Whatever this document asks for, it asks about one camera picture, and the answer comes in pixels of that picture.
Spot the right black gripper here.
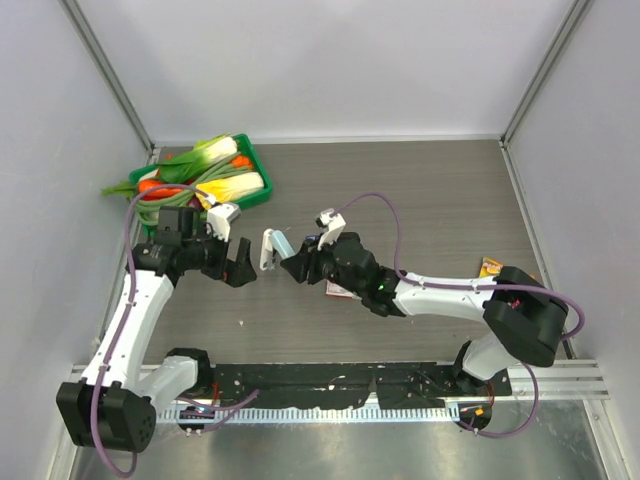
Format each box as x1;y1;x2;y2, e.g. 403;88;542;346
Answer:
282;232;365;298

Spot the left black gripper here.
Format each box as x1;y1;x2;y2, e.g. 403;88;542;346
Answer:
182;221;256;286

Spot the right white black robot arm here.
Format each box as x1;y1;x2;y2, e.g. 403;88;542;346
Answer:
275;232;568;395

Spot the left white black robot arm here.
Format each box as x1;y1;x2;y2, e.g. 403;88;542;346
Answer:
56;203;257;454

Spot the purple red onion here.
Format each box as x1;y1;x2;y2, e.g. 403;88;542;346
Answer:
187;196;203;211

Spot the yellow white napa cabbage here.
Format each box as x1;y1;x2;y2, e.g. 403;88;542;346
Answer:
196;172;265;210

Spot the small orange carrot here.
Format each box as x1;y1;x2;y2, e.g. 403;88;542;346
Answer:
231;155;253;169

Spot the green long beans bundle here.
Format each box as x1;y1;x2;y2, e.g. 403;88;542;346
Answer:
135;163;254;227

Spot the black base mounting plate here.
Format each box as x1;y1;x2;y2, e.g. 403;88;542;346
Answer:
201;362;512;410

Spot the large orange carrot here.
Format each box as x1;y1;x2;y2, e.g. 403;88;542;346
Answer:
137;179;183;200

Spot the upper white bok choy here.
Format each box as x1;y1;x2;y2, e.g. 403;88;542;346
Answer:
157;135;239;184

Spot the green plastic tray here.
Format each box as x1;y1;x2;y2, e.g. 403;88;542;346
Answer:
124;134;273;234

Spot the colourful candy bag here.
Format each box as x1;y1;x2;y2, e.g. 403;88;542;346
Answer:
478;256;504;278

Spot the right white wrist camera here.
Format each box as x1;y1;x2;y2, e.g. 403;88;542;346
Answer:
316;208;346;250

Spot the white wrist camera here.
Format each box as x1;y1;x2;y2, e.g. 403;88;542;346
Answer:
316;208;346;250
206;203;241;242

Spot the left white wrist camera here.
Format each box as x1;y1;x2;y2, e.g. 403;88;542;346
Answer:
206;203;241;242

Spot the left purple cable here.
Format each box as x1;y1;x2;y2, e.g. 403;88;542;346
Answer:
89;183;261;476

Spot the purple cable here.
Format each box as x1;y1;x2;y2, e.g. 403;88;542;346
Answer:
332;192;587;438
89;183;261;476

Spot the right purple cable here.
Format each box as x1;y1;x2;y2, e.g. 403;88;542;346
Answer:
332;192;587;438

